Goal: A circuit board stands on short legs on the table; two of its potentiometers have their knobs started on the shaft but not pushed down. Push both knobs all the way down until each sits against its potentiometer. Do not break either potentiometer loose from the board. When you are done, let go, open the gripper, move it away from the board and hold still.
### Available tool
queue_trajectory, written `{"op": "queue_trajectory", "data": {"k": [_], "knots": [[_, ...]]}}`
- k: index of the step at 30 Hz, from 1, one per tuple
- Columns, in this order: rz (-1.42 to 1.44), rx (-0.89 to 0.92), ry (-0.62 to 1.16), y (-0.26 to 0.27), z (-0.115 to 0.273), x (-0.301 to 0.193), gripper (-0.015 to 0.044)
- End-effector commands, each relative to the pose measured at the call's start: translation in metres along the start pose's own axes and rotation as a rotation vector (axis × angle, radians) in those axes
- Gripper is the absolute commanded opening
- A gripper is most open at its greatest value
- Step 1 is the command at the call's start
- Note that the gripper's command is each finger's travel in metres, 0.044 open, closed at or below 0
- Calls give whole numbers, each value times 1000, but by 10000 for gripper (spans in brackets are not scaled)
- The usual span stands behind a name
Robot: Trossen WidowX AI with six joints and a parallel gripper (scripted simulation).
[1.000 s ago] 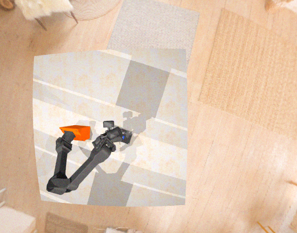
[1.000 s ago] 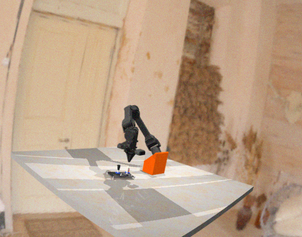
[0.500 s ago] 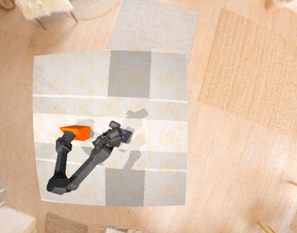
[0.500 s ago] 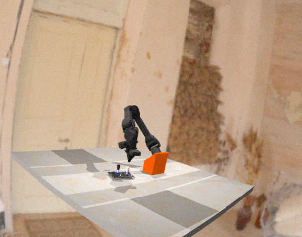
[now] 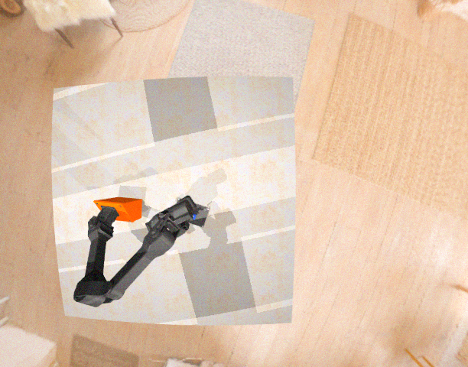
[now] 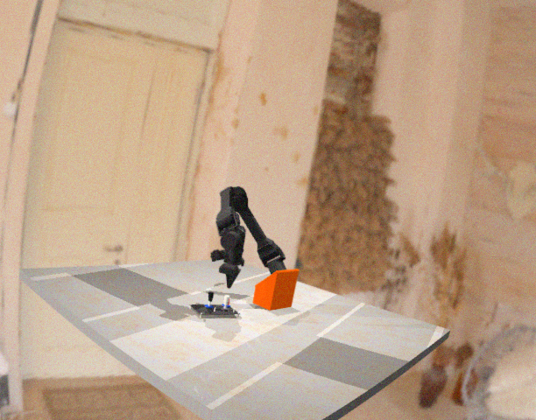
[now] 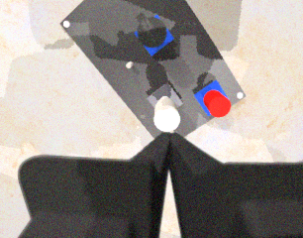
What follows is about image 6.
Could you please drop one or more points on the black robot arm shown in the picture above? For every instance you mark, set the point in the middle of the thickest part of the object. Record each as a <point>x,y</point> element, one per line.
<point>234,201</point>

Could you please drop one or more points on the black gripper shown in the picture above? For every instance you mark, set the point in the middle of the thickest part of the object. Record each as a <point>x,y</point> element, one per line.
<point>230,267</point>

